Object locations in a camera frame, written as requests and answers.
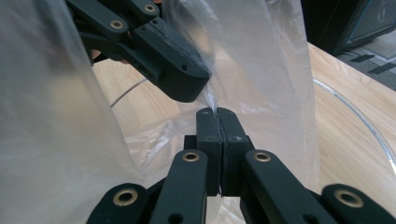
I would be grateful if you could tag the clear cylindrical container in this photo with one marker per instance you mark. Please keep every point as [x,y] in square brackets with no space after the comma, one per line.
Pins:
[348,124]

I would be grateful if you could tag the black cabinet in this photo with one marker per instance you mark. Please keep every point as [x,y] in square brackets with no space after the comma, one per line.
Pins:
[336,21]

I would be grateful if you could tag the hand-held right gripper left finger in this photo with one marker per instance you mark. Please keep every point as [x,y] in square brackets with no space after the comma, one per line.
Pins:
[211,155]

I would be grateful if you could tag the clear plastic bag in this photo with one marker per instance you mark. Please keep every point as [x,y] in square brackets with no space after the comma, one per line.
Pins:
[46,124]

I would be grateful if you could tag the black floor tape strip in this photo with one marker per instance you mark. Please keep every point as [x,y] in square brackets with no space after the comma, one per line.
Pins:
[364,58]
[384,67]

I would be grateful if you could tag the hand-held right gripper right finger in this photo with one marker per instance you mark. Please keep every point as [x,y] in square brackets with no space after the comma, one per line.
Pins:
[233,155]

